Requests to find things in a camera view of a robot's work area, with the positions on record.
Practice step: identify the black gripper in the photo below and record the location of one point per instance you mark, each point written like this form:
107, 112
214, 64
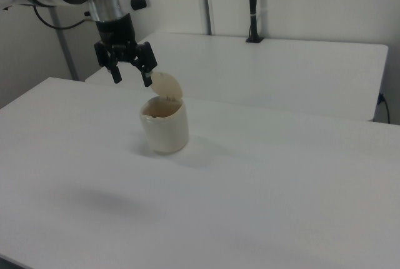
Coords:
117, 32

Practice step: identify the cream trash bin lid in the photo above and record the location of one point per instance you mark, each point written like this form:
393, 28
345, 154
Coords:
167, 86

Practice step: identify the cream plastic trash bin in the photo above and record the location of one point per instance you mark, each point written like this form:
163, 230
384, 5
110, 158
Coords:
165, 128

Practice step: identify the white side table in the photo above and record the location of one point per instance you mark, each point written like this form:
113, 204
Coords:
250, 72

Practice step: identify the black stand pole with clamp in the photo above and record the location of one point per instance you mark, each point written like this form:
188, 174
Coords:
252, 6

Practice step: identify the aluminium frame post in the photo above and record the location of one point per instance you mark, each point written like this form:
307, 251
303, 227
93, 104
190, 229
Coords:
64, 47

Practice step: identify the grey wall profile strip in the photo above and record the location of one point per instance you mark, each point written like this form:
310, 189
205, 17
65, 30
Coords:
207, 0

